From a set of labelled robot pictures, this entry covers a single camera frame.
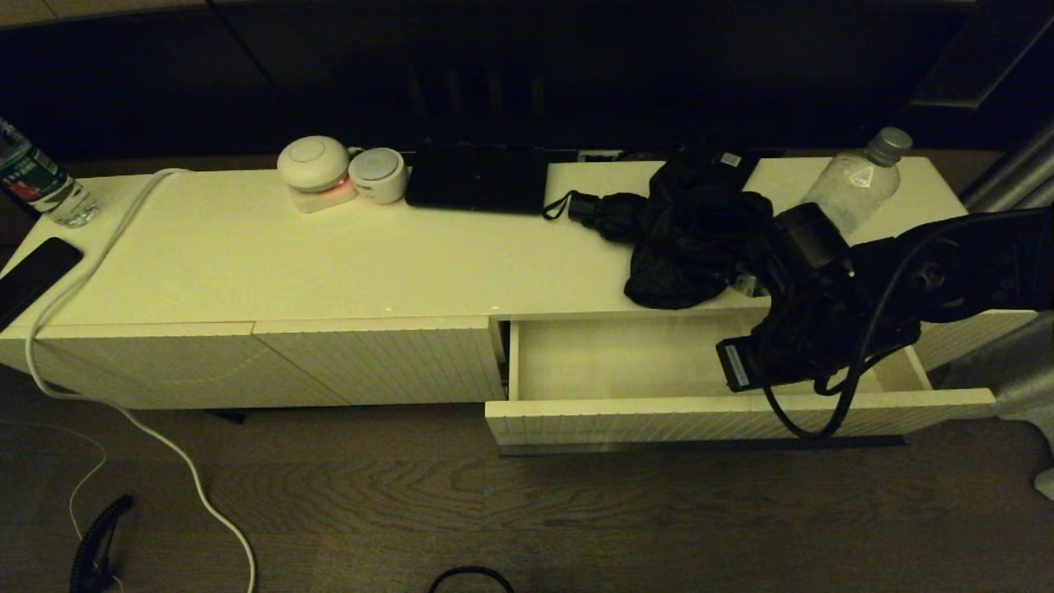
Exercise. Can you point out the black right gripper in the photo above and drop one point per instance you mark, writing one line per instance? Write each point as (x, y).
(790, 346)

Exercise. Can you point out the black umbrella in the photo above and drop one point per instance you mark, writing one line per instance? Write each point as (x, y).
(692, 247)

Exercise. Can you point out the clear water bottle grey cap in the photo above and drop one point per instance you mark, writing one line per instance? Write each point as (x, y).
(860, 177)

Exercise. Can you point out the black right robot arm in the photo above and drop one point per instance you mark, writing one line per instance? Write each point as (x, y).
(972, 272)

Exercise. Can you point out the white low cabinet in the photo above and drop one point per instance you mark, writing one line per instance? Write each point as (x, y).
(329, 263)

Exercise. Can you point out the small black set-top box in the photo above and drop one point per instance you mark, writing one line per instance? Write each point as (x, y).
(729, 161)

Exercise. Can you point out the white power strip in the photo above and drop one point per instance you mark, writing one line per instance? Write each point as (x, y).
(599, 156)

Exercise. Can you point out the large black box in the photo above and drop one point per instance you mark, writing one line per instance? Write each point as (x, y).
(478, 185)

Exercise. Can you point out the small white round speaker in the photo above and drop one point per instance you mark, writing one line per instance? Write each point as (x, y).
(377, 175)

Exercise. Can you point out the white flat charging base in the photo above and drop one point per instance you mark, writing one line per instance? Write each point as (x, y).
(324, 203)

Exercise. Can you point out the white dome shaped device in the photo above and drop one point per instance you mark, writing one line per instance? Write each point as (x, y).
(313, 165)

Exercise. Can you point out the black smartphone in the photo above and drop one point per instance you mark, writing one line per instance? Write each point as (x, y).
(33, 276)

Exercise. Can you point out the water bottle with green label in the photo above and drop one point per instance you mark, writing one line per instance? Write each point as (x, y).
(33, 177)

